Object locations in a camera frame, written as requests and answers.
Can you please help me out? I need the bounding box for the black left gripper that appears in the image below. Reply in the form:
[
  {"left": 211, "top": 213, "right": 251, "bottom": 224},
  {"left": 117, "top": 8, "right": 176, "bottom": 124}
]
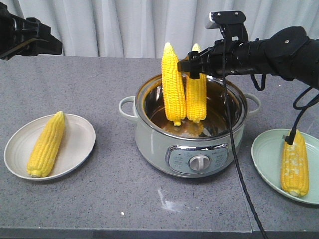
[{"left": 0, "top": 3, "right": 62, "bottom": 60}]

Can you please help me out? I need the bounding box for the pale yellow corn cob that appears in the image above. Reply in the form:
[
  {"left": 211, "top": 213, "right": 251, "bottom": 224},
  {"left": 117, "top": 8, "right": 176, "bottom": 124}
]
[{"left": 280, "top": 130, "right": 310, "bottom": 198}]

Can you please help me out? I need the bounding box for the beige round plate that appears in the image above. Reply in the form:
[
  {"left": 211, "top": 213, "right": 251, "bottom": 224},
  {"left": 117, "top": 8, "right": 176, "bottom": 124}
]
[{"left": 3, "top": 114, "right": 96, "bottom": 181}]

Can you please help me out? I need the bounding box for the pale green electric cooking pot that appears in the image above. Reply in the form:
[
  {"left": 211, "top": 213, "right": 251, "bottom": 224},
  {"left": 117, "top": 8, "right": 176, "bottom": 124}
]
[{"left": 120, "top": 75, "right": 261, "bottom": 178}]

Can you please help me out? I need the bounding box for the pale green round plate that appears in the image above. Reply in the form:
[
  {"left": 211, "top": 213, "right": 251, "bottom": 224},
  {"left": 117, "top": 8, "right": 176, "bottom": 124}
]
[{"left": 251, "top": 128, "right": 319, "bottom": 205}]

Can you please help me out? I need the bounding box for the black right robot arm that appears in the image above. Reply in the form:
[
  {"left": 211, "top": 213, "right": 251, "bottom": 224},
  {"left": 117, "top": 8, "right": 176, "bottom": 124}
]
[{"left": 177, "top": 26, "right": 319, "bottom": 89}]

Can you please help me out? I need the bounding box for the white pleated curtain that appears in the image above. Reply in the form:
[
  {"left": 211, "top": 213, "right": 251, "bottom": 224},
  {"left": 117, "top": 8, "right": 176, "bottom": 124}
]
[{"left": 5, "top": 0, "right": 319, "bottom": 58}]

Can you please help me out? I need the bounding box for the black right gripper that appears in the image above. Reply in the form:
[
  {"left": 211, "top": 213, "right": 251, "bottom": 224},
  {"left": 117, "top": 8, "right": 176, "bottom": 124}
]
[{"left": 177, "top": 40, "right": 239, "bottom": 79}]

